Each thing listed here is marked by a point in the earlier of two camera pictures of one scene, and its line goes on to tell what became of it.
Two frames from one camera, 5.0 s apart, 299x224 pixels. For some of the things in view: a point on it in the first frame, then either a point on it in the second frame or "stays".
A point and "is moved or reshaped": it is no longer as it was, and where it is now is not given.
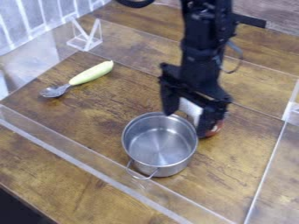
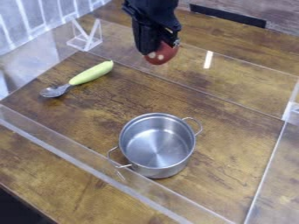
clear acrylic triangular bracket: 81,40 stays
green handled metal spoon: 55,91 stays
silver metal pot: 159,143 is moved or reshaped
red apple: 217,127 → 163,55
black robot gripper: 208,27 → 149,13
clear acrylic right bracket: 291,115 stays
